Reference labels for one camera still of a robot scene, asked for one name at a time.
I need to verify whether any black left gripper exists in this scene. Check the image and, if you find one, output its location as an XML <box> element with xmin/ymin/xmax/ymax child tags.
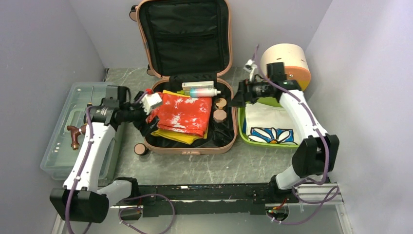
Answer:
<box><xmin>120</xmin><ymin>92</ymin><xmax>160</xmax><ymax>136</ymax></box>

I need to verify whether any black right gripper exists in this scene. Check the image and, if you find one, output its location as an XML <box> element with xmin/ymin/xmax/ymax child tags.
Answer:
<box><xmin>228</xmin><ymin>77</ymin><xmax>273</xmax><ymax>107</ymax></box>

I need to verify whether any lime green plastic tray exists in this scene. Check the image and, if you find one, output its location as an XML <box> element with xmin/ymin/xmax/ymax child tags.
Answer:
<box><xmin>238</xmin><ymin>97</ymin><xmax>302</xmax><ymax>149</ymax></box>

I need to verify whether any white flower print shirt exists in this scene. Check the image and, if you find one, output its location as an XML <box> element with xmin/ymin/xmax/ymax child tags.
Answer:
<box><xmin>245</xmin><ymin>102</ymin><xmax>302</xmax><ymax>145</ymax></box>

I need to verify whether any yellow cloth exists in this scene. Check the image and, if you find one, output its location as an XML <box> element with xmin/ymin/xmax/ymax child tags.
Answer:
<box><xmin>150</xmin><ymin>90</ymin><xmax>209</xmax><ymax>145</ymax></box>

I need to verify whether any red white tie-dye cloth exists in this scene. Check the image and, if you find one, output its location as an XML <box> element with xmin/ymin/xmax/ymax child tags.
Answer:
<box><xmin>147</xmin><ymin>92</ymin><xmax>213</xmax><ymax>138</ymax></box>

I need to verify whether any cream orange drawer cabinet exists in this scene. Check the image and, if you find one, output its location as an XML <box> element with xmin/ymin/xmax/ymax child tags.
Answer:
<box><xmin>258</xmin><ymin>43</ymin><xmax>311</xmax><ymax>90</ymax></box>

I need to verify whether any pink hard-shell suitcase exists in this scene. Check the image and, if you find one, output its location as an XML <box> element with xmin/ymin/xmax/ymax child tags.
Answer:
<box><xmin>129</xmin><ymin>0</ymin><xmax>238</xmax><ymax>155</ymax></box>

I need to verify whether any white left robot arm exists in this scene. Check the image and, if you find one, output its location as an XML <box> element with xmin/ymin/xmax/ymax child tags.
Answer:
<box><xmin>50</xmin><ymin>85</ymin><xmax>163</xmax><ymax>223</ymax></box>

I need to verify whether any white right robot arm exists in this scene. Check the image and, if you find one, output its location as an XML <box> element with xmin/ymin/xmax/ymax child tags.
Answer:
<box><xmin>229</xmin><ymin>62</ymin><xmax>339</xmax><ymax>202</ymax></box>

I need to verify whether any pastel cosmetic tube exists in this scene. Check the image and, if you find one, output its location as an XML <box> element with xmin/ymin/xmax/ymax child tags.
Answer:
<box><xmin>189</xmin><ymin>88</ymin><xmax>221</xmax><ymax>98</ymax></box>

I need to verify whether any white cosmetic box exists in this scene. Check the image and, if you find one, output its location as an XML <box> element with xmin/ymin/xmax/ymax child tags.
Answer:
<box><xmin>182</xmin><ymin>81</ymin><xmax>214</xmax><ymax>91</ymax></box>

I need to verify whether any green yellow small tube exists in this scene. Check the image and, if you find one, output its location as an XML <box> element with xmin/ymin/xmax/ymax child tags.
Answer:
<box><xmin>176</xmin><ymin>90</ymin><xmax>190</xmax><ymax>97</ymax></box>

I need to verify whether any yellow black screwdriver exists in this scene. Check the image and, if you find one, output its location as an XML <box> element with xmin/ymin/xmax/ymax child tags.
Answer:
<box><xmin>86</xmin><ymin>86</ymin><xmax>94</xmax><ymax>107</ymax></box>

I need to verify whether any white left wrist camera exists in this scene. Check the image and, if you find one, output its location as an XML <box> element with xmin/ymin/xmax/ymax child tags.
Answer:
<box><xmin>138</xmin><ymin>89</ymin><xmax>163</xmax><ymax>115</ymax></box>

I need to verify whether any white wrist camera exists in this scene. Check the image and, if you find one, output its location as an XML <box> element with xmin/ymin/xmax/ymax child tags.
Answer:
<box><xmin>243</xmin><ymin>59</ymin><xmax>257</xmax><ymax>81</ymax></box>
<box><xmin>138</xmin><ymin>89</ymin><xmax>163</xmax><ymax>115</ymax></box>

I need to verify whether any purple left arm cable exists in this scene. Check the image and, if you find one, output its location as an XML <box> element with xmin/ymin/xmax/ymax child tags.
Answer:
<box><xmin>64</xmin><ymin>90</ymin><xmax>175</xmax><ymax>234</ymax></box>

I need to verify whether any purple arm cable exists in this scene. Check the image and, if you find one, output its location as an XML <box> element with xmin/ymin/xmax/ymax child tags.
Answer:
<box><xmin>251</xmin><ymin>44</ymin><xmax>340</xmax><ymax>226</ymax></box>
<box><xmin>64</xmin><ymin>90</ymin><xmax>175</xmax><ymax>234</ymax></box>

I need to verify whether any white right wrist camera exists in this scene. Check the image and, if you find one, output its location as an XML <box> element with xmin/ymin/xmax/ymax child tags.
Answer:
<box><xmin>243</xmin><ymin>59</ymin><xmax>257</xmax><ymax>81</ymax></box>

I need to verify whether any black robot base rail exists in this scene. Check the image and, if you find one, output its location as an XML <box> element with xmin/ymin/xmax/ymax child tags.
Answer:
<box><xmin>118</xmin><ymin>183</ymin><xmax>298</xmax><ymax>217</ymax></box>

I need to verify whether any aluminium frame rail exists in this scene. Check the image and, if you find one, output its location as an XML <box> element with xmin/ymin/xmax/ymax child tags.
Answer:
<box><xmin>51</xmin><ymin>182</ymin><xmax>344</xmax><ymax>234</ymax></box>

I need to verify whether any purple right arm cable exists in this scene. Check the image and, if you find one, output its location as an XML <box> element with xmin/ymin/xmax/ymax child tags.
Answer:
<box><xmin>251</xmin><ymin>44</ymin><xmax>340</xmax><ymax>226</ymax></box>

